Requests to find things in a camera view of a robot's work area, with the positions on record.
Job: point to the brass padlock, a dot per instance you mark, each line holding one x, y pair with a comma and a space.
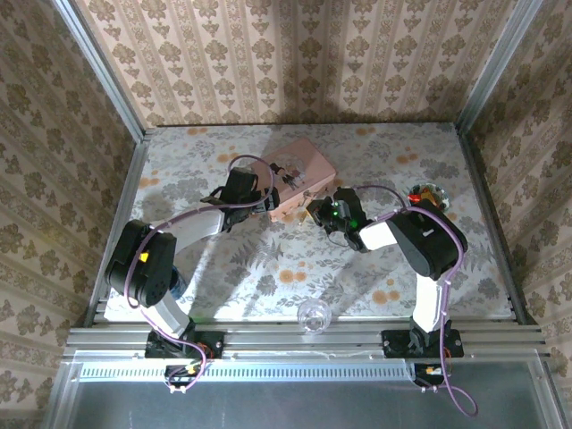
306, 217

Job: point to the silver key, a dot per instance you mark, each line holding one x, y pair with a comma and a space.
307, 196

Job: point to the pink box with cartoon couple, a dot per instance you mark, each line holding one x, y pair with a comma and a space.
304, 161

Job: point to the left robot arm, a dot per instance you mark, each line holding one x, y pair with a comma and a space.
143, 268

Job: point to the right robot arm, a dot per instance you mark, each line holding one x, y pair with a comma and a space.
429, 241

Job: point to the red wrapped candy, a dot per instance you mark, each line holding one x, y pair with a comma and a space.
414, 196

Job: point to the gold wrapped candy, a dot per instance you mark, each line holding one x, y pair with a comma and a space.
428, 195

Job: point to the clear glass cup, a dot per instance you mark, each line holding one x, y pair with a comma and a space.
314, 315

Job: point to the glass candy bowl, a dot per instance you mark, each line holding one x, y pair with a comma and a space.
435, 193

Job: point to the black connector box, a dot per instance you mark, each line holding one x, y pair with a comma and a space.
429, 374
179, 374

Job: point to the grey metal sheet panel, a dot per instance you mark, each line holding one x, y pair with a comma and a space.
290, 404

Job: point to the aluminium side rail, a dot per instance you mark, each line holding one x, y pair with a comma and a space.
120, 214
491, 214

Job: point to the aluminium cross rail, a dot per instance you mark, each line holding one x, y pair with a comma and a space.
290, 342

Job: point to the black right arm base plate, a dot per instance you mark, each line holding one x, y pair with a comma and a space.
395, 344

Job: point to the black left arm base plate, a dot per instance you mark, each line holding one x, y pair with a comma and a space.
210, 344

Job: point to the aluminium upright post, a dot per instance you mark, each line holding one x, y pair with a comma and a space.
103, 71
496, 67

